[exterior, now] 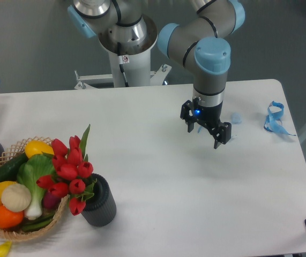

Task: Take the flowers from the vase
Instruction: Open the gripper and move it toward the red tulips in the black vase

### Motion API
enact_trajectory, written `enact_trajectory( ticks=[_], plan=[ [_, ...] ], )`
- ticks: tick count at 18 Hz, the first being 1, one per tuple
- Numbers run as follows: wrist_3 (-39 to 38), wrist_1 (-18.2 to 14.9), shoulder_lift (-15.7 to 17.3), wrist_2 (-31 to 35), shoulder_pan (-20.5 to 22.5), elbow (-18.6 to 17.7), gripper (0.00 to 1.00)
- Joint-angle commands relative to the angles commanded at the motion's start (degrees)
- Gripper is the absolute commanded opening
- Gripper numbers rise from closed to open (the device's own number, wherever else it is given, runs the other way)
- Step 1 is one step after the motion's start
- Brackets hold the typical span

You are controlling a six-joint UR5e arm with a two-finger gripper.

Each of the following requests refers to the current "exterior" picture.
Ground blue ribbon strap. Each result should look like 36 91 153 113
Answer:
263 100 297 137

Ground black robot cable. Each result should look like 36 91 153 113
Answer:
116 42 130 88

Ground green cucumber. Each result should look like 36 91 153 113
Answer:
0 153 28 183

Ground small light blue cap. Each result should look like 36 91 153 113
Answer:
231 112 242 124

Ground woven wicker basket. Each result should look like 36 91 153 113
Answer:
0 136 69 242

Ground green pea pods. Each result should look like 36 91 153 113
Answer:
21 213 55 233

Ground red tulip bouquet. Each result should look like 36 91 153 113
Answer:
36 126 96 216

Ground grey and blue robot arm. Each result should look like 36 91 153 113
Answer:
68 1 245 146

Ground purple sweet potato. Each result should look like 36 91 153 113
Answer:
42 191 61 210

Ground dark grey ribbed vase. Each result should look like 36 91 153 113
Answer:
81 173 117 227

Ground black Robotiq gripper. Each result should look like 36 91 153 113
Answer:
180 97 232 149

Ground green bok choy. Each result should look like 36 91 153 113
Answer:
17 154 55 220

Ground orange fruit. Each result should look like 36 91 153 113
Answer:
0 206 24 229

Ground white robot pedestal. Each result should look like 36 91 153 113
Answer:
75 15 172 89

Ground white garlic bulb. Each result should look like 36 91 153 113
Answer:
1 183 32 212

